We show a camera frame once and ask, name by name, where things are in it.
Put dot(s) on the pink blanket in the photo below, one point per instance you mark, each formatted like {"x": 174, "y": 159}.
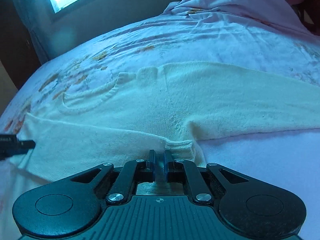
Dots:
{"x": 277, "y": 14}

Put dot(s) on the cream knitted sweater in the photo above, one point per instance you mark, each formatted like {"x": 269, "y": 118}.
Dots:
{"x": 170, "y": 107}

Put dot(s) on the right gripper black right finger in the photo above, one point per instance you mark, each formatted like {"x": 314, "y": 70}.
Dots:
{"x": 187, "y": 173}

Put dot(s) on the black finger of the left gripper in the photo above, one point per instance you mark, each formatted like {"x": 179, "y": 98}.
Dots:
{"x": 11, "y": 146}

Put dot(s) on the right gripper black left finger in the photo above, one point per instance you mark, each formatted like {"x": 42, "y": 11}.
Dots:
{"x": 131, "y": 174}

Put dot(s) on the dark wooden door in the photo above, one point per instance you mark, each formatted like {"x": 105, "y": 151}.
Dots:
{"x": 18, "y": 55}

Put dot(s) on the left grey curtain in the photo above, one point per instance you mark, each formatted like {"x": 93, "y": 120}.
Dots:
{"x": 29, "y": 13}

